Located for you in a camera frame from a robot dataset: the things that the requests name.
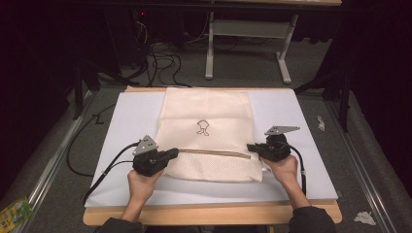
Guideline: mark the green snack packet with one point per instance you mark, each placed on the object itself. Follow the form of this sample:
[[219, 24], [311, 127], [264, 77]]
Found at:
[[14, 214]]

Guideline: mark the wooden table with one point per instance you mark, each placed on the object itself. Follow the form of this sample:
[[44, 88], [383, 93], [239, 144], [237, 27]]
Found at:
[[207, 215]]

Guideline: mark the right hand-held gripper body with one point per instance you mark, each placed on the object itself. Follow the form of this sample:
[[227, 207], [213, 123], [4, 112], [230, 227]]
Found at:
[[275, 147]]

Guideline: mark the person's left hand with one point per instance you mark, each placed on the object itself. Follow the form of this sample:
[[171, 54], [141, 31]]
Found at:
[[142, 184]]

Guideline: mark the white mesh laundry bag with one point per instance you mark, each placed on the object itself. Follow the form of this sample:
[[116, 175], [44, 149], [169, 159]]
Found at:
[[207, 106]]

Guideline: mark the white metal desk frame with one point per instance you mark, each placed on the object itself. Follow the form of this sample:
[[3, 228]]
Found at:
[[249, 29]]

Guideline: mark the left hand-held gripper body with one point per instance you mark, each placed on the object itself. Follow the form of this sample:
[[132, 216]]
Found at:
[[147, 160]]

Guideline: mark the aluminium floor rail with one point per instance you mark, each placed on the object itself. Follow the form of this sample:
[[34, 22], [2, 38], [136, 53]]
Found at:
[[55, 155], [359, 161]]

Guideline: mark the person's right hand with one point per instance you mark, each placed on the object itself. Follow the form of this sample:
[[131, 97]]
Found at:
[[285, 170]]

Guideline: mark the crumpled white tissue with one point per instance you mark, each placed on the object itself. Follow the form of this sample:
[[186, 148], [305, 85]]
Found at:
[[365, 218], [321, 123]]

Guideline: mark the black metal stand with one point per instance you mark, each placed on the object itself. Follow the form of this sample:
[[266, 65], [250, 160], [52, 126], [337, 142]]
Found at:
[[336, 87], [84, 87]]

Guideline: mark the white table mat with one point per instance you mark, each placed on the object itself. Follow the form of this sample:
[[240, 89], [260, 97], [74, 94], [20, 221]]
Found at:
[[136, 110]]

